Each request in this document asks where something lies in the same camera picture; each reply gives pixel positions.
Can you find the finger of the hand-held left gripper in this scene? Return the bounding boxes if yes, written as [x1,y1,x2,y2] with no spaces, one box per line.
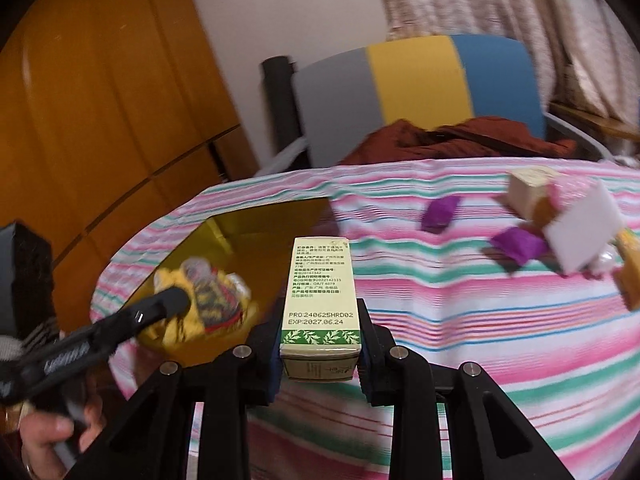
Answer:
[90,286,192,356]

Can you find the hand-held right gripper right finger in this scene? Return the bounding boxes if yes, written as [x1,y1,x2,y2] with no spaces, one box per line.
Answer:
[356,299,576,480]

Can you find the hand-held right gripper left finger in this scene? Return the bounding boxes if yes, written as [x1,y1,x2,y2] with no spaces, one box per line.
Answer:
[65,299,285,480]

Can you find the yellow snack packet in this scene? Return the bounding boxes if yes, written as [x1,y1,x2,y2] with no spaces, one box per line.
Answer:
[140,257,261,351]

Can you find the white green-leaf carton box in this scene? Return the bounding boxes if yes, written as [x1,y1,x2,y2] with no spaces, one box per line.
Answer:
[279,236,362,383]

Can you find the gold tin box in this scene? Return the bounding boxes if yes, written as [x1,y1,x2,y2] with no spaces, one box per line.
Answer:
[120,199,331,368]

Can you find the purple snack packet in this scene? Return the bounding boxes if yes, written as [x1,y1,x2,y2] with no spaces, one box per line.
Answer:
[489,226,550,265]

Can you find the person's left hand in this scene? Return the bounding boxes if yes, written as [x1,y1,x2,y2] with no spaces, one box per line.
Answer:
[19,410,106,480]

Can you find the striped pink green tablecloth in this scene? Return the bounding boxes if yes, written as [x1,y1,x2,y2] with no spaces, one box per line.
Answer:
[90,157,640,480]

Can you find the purple packet upper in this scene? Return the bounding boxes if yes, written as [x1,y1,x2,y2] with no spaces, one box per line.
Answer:
[420,195,463,233]

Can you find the orange wooden wardrobe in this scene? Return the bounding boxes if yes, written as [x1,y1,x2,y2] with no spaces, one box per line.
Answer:
[0,0,241,311]

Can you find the brown orange small packet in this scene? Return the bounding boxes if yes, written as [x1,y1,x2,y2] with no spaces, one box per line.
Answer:
[531,195,557,227]
[615,229,640,311]

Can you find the cream cube box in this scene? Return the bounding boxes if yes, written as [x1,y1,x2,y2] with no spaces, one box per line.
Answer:
[507,166,561,221]

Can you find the rust brown cloth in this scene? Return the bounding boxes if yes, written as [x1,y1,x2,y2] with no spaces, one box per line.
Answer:
[342,116,578,166]

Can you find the white flat box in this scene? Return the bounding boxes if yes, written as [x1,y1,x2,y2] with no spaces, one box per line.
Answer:
[542,180,626,276]

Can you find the white pink small packet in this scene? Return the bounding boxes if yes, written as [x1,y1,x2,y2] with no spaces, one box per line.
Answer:
[590,245,622,279]

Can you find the pink wrapper packet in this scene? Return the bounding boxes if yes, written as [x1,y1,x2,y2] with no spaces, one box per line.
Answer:
[547,179,597,211]

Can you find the grey yellow blue mattress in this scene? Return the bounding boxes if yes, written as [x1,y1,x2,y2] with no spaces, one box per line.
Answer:
[252,35,608,178]

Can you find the wooden side desk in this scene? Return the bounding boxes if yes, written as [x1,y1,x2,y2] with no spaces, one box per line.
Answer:
[550,102,640,143]

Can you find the patterned pale curtain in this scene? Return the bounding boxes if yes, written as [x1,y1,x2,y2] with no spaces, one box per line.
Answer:
[370,0,640,126]

